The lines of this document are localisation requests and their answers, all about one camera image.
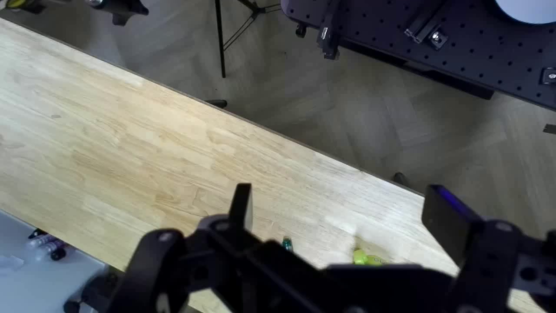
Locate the yellow-green mug cup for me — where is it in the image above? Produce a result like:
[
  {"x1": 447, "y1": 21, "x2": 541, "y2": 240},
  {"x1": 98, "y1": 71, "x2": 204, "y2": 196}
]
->
[{"x1": 352, "y1": 245, "x2": 386, "y2": 267}]

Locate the white round plate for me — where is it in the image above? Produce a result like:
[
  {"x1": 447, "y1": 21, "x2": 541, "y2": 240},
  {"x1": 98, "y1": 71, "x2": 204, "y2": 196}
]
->
[{"x1": 494, "y1": 0, "x2": 556, "y2": 26}]

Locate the black perforated breadboard table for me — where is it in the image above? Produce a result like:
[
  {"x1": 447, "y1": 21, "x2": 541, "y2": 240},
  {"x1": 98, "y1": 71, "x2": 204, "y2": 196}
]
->
[{"x1": 280, "y1": 0, "x2": 556, "y2": 111}]

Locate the black tripod stand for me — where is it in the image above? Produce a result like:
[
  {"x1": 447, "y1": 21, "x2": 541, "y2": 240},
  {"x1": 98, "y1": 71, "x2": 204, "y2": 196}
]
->
[{"x1": 213, "y1": 0, "x2": 282, "y2": 80}]

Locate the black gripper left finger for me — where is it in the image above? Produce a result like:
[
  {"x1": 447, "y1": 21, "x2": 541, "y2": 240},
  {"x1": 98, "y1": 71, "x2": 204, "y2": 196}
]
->
[{"x1": 107, "y1": 182, "x2": 327, "y2": 313}]

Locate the black floor stand foot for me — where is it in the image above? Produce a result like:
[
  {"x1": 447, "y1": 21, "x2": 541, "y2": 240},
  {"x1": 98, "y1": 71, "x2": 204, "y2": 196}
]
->
[{"x1": 61, "y1": 267, "x2": 122, "y2": 313}]

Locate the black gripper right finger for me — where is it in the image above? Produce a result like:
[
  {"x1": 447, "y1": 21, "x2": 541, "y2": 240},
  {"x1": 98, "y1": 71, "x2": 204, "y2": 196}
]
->
[{"x1": 421, "y1": 182, "x2": 556, "y2": 313}]

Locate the black equipment base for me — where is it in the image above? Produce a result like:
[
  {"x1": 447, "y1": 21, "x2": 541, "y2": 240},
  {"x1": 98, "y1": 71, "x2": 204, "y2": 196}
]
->
[{"x1": 86, "y1": 0, "x2": 152, "y2": 26}]

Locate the metal bracket on breadboard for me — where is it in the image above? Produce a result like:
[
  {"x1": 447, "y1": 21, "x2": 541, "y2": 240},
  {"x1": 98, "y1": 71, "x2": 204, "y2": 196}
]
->
[{"x1": 404, "y1": 0, "x2": 452, "y2": 52}]

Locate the black clamp post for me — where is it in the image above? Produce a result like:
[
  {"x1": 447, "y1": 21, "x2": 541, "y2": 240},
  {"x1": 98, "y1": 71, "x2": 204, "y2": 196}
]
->
[{"x1": 317, "y1": 0, "x2": 345, "y2": 61}]

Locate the small metal mounting block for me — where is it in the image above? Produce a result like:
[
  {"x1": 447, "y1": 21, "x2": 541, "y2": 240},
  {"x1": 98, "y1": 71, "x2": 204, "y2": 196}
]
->
[{"x1": 539, "y1": 64, "x2": 556, "y2": 88}]

